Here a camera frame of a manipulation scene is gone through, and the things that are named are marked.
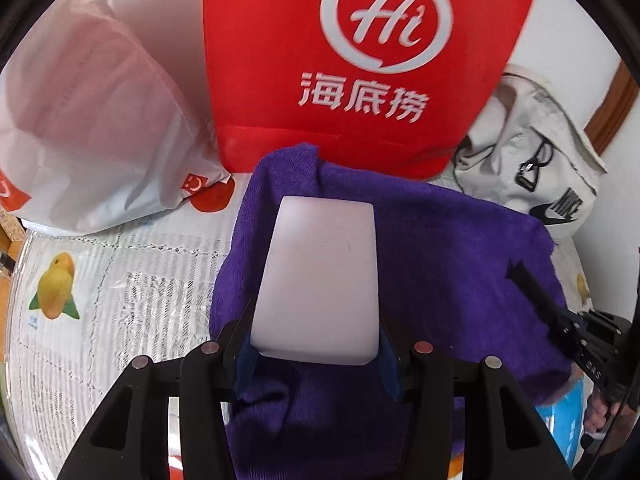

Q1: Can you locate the blue tissue packet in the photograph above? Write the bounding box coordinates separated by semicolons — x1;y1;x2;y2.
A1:
532;377;586;466

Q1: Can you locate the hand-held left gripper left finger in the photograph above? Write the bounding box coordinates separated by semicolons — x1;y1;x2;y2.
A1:
57;300;261;480

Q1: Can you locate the purple towel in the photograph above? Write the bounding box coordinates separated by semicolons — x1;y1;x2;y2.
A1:
209;143;576;480

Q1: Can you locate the fruit print tablecloth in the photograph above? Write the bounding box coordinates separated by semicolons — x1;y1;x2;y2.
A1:
7;160;601;480

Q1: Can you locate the person's right hand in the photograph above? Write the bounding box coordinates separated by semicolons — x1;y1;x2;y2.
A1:
581;393;614;435

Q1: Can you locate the beige fabric bag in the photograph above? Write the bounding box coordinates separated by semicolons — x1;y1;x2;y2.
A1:
452;65;608;241

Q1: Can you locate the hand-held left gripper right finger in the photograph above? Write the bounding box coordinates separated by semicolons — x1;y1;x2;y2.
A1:
372;320;576;480

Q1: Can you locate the white plastic bag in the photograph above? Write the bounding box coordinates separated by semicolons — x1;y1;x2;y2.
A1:
0;0;233;235

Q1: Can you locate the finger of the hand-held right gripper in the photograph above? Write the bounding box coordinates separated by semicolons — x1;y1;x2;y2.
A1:
506;261;584;361

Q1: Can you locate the red paper bag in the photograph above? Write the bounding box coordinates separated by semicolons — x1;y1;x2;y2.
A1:
202;0;543;179

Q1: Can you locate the brown wooden door frame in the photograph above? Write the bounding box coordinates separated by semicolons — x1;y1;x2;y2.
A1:
582;60;640;158

